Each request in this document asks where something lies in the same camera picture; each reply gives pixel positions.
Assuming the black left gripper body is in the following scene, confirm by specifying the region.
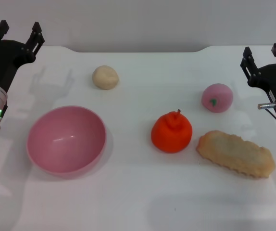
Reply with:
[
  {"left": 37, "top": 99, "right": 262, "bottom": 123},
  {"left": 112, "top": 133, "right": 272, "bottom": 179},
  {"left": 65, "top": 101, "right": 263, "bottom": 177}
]
[{"left": 0, "top": 39, "right": 37, "bottom": 92}]

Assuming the pink plastic bowl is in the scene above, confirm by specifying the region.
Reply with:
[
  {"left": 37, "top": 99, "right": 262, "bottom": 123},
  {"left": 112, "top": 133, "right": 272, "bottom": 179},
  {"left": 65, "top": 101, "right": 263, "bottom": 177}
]
[{"left": 26, "top": 105, "right": 108, "bottom": 179}]

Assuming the orange toy fruit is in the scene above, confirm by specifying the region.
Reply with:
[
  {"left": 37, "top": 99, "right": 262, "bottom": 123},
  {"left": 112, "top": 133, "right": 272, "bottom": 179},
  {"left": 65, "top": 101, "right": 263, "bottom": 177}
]
[{"left": 151, "top": 109, "right": 193, "bottom": 154}]

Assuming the pink toy peach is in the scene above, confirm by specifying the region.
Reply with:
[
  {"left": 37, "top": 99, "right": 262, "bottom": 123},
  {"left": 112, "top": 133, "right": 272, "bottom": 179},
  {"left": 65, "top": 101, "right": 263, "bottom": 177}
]
[{"left": 201, "top": 83, "right": 234, "bottom": 113}]

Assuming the beige round bun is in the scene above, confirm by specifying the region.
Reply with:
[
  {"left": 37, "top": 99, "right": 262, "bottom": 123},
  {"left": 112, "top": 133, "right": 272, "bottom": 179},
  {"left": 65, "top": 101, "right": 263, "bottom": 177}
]
[{"left": 91, "top": 64, "right": 120, "bottom": 90}]

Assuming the long golden toast bread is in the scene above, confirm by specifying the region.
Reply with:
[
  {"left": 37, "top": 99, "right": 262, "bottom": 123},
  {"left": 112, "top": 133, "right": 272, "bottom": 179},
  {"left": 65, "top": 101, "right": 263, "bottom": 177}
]
[{"left": 195, "top": 129, "right": 276, "bottom": 180}]

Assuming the right arm cable with plug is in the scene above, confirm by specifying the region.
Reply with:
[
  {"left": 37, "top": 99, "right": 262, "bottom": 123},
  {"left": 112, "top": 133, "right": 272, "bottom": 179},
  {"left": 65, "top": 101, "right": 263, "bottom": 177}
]
[{"left": 257, "top": 103, "right": 276, "bottom": 119}]

